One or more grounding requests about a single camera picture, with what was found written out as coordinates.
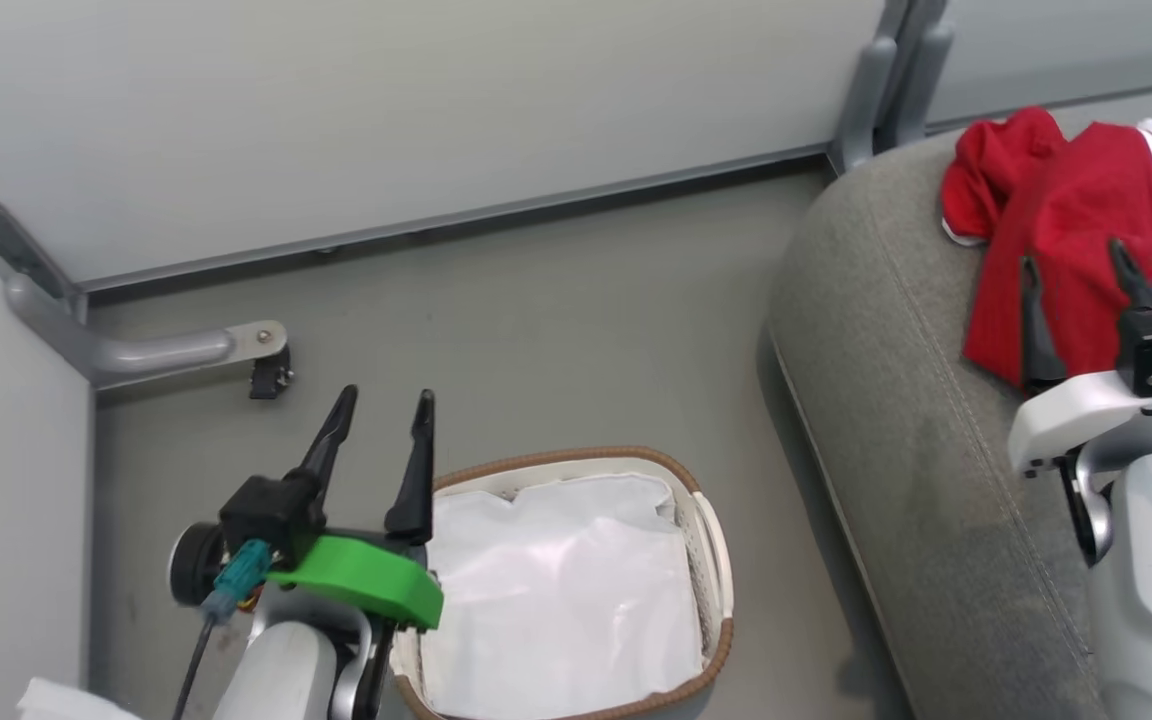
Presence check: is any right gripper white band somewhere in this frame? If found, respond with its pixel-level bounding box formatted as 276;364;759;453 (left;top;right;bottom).
1008;237;1152;477

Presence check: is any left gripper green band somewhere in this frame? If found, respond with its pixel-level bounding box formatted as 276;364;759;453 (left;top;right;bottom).
266;384;445;632

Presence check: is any red and white sports garment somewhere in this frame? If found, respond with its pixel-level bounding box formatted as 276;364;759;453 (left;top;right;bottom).
940;106;1152;393

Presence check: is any white basket liner cloth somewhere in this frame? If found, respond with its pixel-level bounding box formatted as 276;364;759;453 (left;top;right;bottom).
420;472;706;719

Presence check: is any woven-rim white laundry basket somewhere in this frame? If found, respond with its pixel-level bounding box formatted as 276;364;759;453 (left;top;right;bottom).
391;446;736;720

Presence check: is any small black caster clamp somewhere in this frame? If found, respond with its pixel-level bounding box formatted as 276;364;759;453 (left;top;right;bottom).
248;345;295;401

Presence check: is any left gripper round black motor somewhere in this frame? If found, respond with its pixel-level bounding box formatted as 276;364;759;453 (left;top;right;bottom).
167;519;229;608

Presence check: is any grey fabric sofa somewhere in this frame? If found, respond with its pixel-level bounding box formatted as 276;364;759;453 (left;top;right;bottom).
767;80;1152;720

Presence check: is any grey metal partition foot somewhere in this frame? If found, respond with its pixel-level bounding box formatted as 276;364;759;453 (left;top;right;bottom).
4;274;289;392

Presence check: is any grey metal partition post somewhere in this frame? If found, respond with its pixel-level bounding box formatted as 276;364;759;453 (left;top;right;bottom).
829;0;957;177

